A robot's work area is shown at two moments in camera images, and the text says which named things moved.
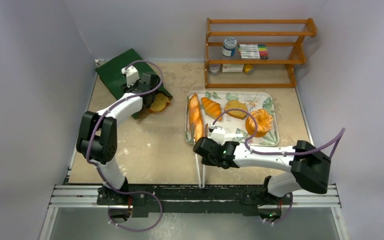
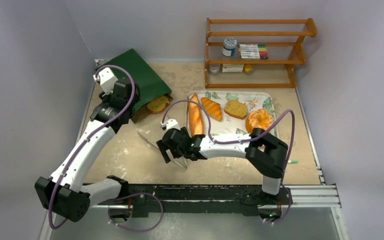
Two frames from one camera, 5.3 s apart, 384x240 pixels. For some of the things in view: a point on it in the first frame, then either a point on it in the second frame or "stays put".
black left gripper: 125,87 to 105,97
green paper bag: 111,74 stays put
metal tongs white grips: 201,186 to 180,161
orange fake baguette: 195,118 stays put
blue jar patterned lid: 229,45 stays put
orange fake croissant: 211,108 stays put
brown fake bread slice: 236,104 stays put
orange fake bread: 264,120 stays put
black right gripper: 200,147 to 167,144
